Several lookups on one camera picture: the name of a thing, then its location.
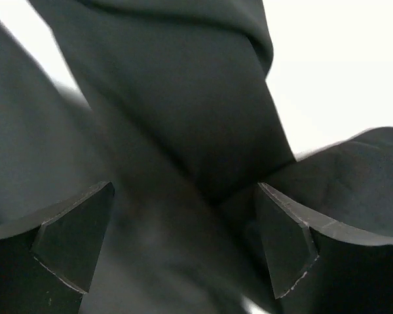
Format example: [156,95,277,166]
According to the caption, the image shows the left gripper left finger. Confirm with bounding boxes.
[0,182,114,314]

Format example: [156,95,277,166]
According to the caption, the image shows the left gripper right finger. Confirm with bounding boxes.
[255,183,393,314]

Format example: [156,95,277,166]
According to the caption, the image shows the black trousers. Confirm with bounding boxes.
[0,1,393,313]

